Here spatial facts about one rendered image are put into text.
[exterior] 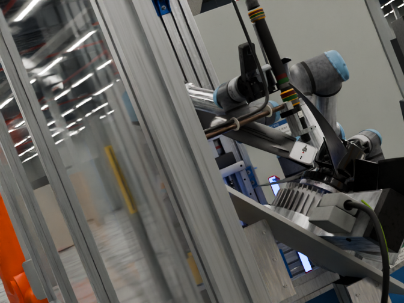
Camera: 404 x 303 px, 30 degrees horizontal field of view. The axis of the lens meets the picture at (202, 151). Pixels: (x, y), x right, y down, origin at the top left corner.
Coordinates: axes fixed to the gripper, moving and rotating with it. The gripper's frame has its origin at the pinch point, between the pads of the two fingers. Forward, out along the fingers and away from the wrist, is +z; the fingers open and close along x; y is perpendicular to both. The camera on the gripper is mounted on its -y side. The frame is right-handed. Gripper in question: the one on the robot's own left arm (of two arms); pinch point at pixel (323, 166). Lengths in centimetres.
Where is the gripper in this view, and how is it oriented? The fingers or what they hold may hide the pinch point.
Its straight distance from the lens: 224.0
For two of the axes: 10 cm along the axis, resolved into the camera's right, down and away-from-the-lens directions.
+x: 2.9, 9.5, 0.8
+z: -5.3, 2.3, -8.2
